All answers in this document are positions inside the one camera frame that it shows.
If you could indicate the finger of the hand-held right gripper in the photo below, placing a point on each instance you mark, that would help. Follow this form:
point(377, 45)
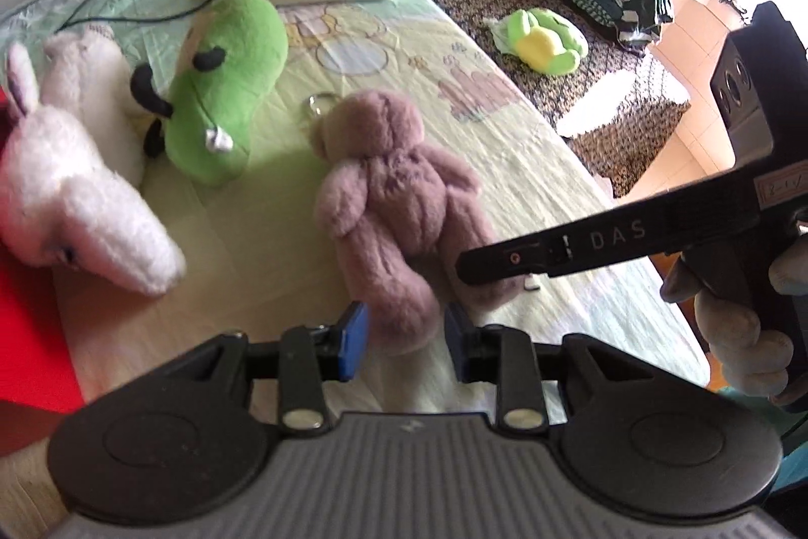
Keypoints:
point(505, 261)

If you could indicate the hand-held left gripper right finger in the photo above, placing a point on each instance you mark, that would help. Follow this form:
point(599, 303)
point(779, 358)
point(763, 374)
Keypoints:
point(457, 343)

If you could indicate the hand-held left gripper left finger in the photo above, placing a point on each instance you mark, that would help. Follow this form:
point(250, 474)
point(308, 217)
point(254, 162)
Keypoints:
point(355, 337)

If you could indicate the brown teddy bear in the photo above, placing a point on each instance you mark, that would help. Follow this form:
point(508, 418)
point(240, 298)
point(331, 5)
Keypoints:
point(391, 185)

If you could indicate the green plush toy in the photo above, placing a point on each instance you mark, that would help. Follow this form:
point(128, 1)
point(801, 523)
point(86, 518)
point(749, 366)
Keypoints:
point(227, 65)

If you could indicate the white rabbit plush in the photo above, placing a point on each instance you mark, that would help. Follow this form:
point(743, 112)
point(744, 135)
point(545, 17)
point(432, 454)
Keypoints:
point(82, 198)

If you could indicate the red cardboard box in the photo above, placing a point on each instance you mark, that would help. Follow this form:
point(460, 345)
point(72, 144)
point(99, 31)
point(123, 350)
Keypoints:
point(25, 337)

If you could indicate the person's right hand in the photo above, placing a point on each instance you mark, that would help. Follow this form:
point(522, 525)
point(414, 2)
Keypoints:
point(726, 324)

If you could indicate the green and yellow frog plush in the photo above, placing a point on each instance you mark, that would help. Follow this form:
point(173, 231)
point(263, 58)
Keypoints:
point(546, 43)

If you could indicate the metal keyring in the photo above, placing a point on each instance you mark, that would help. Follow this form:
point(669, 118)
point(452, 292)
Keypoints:
point(319, 103)

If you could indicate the printed pastel bedsheet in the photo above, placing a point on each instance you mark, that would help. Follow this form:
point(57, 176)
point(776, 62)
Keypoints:
point(391, 53)

